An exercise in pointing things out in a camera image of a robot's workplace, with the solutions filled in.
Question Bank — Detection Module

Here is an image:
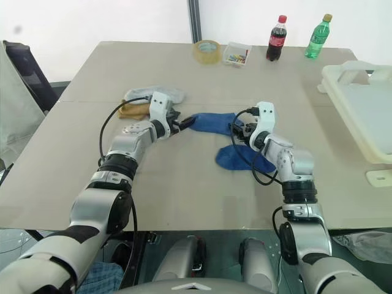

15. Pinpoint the clear packing tape roll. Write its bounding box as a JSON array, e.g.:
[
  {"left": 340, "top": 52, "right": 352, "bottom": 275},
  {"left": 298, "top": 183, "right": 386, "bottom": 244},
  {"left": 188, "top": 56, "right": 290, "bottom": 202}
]
[{"left": 192, "top": 39, "right": 222, "bottom": 66}]

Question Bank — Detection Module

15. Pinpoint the silver robot left thigh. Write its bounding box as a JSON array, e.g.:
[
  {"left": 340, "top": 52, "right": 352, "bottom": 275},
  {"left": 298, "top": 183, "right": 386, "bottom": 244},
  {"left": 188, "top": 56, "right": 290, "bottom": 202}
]
[{"left": 152, "top": 235, "right": 209, "bottom": 284}]

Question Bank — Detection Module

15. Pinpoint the grey robot torso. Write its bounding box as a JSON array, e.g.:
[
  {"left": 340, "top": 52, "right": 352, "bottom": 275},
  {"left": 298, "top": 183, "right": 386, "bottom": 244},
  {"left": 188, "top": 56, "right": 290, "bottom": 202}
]
[{"left": 115, "top": 276, "right": 278, "bottom": 294}]

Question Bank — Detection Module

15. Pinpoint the grey aluminium post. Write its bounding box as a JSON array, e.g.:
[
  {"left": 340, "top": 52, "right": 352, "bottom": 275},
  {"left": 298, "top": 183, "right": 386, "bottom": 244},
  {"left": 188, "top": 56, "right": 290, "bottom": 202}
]
[{"left": 187, "top": 0, "right": 203, "bottom": 44}]

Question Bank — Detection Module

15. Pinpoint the cola bottle red cap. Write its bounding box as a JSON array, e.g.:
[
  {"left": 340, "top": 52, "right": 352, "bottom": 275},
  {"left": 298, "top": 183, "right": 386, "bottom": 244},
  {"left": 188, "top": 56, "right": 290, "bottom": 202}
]
[{"left": 265, "top": 15, "right": 289, "bottom": 62}]

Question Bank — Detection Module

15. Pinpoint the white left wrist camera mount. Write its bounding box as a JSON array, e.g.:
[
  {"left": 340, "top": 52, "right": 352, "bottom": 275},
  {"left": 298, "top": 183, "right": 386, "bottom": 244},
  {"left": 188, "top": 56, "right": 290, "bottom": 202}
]
[{"left": 148, "top": 91, "right": 172, "bottom": 136}]

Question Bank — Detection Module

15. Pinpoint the grey crumpled cloth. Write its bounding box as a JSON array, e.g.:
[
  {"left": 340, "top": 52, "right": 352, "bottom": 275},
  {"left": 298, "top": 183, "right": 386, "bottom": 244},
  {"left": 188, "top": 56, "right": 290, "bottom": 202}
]
[{"left": 333, "top": 230, "right": 392, "bottom": 262}]

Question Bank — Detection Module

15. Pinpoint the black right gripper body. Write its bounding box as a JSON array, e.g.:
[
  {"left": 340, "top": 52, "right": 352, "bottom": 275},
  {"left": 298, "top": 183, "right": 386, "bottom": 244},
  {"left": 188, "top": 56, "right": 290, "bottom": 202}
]
[{"left": 234, "top": 121, "right": 257, "bottom": 144}]

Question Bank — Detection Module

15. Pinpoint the blue sock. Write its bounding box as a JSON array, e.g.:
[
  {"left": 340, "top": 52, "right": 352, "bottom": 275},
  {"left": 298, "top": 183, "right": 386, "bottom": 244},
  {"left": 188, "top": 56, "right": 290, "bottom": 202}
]
[{"left": 187, "top": 111, "right": 277, "bottom": 173}]

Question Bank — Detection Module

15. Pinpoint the green plastic bottle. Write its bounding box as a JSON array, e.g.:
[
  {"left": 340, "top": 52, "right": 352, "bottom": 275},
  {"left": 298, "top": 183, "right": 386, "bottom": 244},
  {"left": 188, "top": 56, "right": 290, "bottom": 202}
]
[{"left": 304, "top": 13, "right": 334, "bottom": 59}]

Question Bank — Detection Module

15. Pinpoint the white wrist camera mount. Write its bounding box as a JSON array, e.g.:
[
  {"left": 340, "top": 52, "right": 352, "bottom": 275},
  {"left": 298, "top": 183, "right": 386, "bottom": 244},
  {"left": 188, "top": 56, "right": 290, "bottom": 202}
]
[
  {"left": 148, "top": 91, "right": 172, "bottom": 136},
  {"left": 249, "top": 102, "right": 276, "bottom": 148}
]

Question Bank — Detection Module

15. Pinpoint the silver robot right thigh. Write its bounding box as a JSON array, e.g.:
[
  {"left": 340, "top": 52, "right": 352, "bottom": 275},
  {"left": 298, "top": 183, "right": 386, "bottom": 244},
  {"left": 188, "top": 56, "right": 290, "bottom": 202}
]
[{"left": 238, "top": 237, "right": 279, "bottom": 293}]

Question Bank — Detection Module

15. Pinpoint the black mesh chair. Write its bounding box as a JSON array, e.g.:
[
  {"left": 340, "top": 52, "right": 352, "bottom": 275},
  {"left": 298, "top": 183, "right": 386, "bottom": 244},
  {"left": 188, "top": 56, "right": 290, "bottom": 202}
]
[{"left": 2, "top": 40, "right": 59, "bottom": 116}]

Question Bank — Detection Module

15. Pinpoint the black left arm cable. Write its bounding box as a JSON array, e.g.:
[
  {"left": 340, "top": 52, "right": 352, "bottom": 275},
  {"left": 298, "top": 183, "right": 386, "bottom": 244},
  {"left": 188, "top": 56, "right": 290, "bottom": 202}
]
[{"left": 97, "top": 96, "right": 152, "bottom": 168}]

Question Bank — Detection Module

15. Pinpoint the blue checked cloth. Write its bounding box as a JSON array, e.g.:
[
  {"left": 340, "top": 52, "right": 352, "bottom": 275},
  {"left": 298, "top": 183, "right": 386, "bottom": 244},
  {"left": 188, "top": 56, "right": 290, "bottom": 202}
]
[{"left": 80, "top": 261, "right": 124, "bottom": 294}]

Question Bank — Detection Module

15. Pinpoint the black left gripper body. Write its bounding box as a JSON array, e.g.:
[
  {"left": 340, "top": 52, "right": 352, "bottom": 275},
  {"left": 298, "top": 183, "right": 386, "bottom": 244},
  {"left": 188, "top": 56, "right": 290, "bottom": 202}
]
[{"left": 167, "top": 105, "right": 183, "bottom": 134}]

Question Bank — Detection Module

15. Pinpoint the grey sock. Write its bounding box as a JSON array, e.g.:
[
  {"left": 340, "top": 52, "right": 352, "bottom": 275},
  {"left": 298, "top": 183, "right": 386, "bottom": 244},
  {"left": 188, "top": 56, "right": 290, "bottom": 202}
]
[{"left": 124, "top": 86, "right": 188, "bottom": 104}]

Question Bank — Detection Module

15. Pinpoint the tan sock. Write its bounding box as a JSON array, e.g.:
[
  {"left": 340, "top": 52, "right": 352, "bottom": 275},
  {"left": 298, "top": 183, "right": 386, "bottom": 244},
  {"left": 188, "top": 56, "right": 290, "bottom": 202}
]
[{"left": 118, "top": 99, "right": 152, "bottom": 121}]

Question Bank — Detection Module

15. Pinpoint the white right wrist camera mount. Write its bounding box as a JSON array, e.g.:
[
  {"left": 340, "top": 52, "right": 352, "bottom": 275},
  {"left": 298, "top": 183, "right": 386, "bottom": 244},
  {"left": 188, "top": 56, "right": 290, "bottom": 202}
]
[{"left": 249, "top": 102, "right": 276, "bottom": 148}]

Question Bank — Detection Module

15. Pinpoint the cream plastic basket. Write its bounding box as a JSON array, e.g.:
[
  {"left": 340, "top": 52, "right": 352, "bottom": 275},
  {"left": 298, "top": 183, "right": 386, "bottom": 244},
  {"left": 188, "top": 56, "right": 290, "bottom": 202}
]
[{"left": 316, "top": 60, "right": 392, "bottom": 165}]

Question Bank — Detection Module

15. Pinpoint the cream plastic piece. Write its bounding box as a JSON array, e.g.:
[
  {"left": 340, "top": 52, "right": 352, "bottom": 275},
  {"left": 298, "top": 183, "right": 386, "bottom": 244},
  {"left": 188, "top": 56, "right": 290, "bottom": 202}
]
[{"left": 365, "top": 170, "right": 392, "bottom": 187}]

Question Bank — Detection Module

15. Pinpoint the silver robot thigh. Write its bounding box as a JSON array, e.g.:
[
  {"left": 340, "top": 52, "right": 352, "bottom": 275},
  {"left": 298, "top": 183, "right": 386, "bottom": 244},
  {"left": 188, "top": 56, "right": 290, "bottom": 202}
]
[
  {"left": 238, "top": 237, "right": 279, "bottom": 293},
  {"left": 152, "top": 235, "right": 209, "bottom": 284}
]

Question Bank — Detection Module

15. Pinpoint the clear box of coloured clips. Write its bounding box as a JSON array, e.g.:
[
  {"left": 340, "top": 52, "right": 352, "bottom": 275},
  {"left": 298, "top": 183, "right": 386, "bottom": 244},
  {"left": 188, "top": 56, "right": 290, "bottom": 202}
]
[{"left": 222, "top": 41, "right": 253, "bottom": 68}]

